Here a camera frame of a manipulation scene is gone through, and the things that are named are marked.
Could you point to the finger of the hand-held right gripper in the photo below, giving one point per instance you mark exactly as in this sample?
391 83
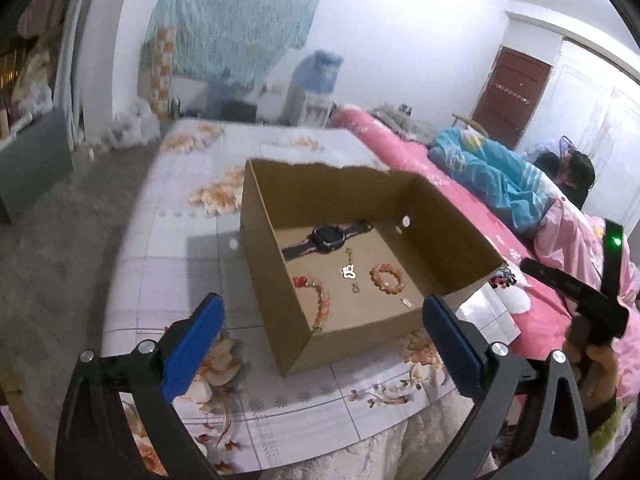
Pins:
565 287

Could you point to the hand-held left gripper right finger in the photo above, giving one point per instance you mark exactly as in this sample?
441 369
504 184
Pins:
452 345

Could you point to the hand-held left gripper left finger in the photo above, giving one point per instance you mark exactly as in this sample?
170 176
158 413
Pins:
192 345

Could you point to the brown cardboard box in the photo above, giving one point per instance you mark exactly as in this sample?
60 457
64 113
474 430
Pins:
350 345

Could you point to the multicolour bead strand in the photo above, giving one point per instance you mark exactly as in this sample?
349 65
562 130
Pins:
322 305

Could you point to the black smart watch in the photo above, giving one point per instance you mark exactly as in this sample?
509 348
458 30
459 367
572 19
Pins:
325 237

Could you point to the person's right hand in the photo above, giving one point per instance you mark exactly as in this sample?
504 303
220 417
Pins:
602 365

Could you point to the pink blanket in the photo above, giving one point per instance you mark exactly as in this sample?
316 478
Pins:
570 230

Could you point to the floral tablecloth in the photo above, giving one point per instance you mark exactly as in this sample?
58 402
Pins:
175 240

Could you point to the lilac pillow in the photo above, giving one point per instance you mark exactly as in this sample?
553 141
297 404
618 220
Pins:
542 146

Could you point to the white wardrobe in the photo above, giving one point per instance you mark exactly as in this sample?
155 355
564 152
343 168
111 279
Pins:
600 120

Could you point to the wooden chair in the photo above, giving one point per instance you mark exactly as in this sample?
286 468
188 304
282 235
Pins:
470 121

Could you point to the pink floral bed sheet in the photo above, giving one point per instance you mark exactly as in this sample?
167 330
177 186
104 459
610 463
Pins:
400 155

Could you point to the brown wooden door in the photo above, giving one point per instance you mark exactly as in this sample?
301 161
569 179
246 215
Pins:
515 90

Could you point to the white plastic bag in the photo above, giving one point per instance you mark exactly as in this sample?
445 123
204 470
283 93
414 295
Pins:
137 122

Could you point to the grey pillow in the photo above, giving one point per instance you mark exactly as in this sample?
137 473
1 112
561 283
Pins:
395 117

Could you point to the black bin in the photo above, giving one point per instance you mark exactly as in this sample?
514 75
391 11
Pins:
239 112

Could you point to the spare blue water bottle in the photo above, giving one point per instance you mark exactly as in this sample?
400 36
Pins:
220 100

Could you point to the white water dispenser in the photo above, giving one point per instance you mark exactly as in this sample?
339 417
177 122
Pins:
300 107

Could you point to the blue water dispenser bottle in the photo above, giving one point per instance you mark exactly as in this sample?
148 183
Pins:
322 72

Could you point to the teal patterned wall cloth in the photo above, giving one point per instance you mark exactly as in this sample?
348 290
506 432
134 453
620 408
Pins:
225 20

